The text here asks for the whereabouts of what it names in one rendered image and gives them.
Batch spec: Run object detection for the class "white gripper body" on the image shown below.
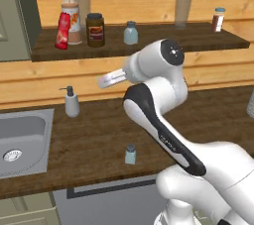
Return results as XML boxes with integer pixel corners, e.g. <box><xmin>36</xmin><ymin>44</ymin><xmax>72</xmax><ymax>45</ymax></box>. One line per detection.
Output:
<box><xmin>96</xmin><ymin>67</ymin><xmax>129</xmax><ymax>90</ymax></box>

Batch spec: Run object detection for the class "pale blue shaker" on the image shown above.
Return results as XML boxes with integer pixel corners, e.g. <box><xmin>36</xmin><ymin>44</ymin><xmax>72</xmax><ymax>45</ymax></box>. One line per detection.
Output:
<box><xmin>123</xmin><ymin>21</ymin><xmax>139</xmax><ymax>46</ymax></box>
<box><xmin>124</xmin><ymin>144</ymin><xmax>137</xmax><ymax>166</ymax></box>

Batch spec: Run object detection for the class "tall clear condiment bottle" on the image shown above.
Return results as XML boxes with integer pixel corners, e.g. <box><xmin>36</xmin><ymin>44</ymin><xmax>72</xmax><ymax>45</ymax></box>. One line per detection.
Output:
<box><xmin>61</xmin><ymin>0</ymin><xmax>83</xmax><ymax>46</ymax></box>

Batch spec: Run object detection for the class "brown spice bottle blue cap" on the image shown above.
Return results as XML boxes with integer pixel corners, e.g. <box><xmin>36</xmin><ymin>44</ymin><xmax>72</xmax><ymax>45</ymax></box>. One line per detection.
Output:
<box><xmin>211</xmin><ymin>7</ymin><xmax>227</xmax><ymax>34</ymax></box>

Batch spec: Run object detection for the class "white soap dispenser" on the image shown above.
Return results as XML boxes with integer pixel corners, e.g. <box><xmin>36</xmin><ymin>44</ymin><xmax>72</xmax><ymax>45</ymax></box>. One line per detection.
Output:
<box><xmin>59</xmin><ymin>85</ymin><xmax>81</xmax><ymax>119</ymax></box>

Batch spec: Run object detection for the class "dark brown jar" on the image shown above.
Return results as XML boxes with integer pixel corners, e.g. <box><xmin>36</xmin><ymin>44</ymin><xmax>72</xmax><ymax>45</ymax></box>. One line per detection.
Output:
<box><xmin>85</xmin><ymin>12</ymin><xmax>106</xmax><ymax>49</ymax></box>

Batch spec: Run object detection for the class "dark wooden shelf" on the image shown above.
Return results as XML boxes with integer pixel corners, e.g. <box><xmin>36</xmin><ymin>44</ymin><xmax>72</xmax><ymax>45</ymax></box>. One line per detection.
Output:
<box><xmin>30</xmin><ymin>22</ymin><xmax>251</xmax><ymax>62</ymax></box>

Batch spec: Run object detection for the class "red snack packet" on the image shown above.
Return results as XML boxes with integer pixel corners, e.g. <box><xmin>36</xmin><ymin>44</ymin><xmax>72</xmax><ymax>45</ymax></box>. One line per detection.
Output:
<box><xmin>55</xmin><ymin>12</ymin><xmax>71</xmax><ymax>51</ymax></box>

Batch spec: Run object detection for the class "grey steel sink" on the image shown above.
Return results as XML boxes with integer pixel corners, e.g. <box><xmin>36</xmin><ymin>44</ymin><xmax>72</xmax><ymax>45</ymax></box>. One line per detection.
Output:
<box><xmin>0</xmin><ymin>108</ymin><xmax>56</xmax><ymax>180</ymax></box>

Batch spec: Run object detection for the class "grey dishwasher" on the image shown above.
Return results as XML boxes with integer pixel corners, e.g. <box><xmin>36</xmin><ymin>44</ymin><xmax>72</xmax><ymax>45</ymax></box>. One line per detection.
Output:
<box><xmin>53</xmin><ymin>173</ymin><xmax>168</xmax><ymax>225</ymax></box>

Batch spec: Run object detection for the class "grey rounded object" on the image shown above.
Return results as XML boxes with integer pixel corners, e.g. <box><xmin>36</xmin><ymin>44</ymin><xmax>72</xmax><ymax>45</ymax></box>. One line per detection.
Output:
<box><xmin>246</xmin><ymin>89</ymin><xmax>254</xmax><ymax>120</ymax></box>

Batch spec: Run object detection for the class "green base cupboard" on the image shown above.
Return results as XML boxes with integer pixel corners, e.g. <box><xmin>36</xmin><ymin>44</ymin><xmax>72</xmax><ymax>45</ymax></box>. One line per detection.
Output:
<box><xmin>0</xmin><ymin>191</ymin><xmax>63</xmax><ymax>225</ymax></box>

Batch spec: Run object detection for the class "dark dishwasher handle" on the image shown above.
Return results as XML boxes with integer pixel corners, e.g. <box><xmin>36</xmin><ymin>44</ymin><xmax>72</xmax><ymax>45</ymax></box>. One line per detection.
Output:
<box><xmin>65</xmin><ymin>178</ymin><xmax>159</xmax><ymax>200</ymax></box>

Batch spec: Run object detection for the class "green wall cabinet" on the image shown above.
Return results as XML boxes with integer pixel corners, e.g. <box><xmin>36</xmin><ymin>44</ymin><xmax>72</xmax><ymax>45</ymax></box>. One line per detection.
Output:
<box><xmin>0</xmin><ymin>0</ymin><xmax>43</xmax><ymax>63</ymax></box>

